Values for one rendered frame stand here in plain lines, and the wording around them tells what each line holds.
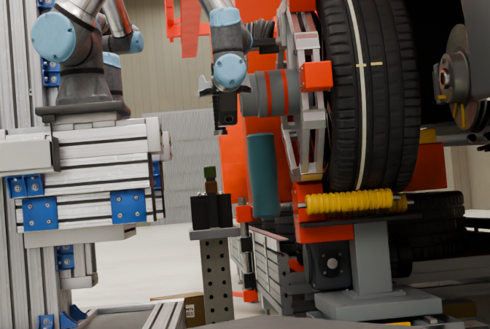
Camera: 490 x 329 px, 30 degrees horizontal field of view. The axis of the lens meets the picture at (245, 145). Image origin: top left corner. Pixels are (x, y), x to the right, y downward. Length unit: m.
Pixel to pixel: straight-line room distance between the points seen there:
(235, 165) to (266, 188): 2.24
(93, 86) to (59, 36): 0.19
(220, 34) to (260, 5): 0.99
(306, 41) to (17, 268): 1.01
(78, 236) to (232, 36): 0.71
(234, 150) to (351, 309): 2.59
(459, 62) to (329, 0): 0.45
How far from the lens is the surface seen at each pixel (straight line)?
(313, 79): 2.40
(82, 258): 2.64
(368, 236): 2.72
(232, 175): 5.04
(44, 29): 2.31
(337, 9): 2.53
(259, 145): 2.81
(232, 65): 2.18
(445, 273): 3.34
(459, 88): 2.75
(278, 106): 2.69
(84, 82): 2.41
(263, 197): 2.80
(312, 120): 2.48
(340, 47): 2.46
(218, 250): 3.24
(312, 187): 2.68
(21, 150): 2.29
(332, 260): 2.93
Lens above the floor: 0.55
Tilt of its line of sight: 3 degrees up
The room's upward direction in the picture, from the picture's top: 5 degrees counter-clockwise
